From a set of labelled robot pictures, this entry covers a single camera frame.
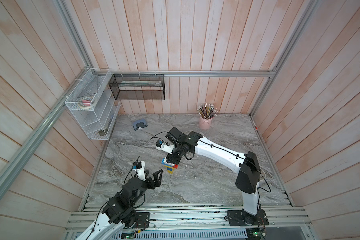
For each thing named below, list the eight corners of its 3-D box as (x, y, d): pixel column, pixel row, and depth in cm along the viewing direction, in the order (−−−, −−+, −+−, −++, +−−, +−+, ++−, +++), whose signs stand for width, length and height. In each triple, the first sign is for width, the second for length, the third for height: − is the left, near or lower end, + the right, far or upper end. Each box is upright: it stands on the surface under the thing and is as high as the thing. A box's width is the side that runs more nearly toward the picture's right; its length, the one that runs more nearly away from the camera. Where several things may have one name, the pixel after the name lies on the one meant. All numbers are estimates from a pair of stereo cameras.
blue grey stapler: (134, 131, 113) (133, 128, 110) (132, 125, 117) (131, 122, 114) (148, 127, 116) (147, 123, 113) (145, 121, 120) (144, 118, 117)
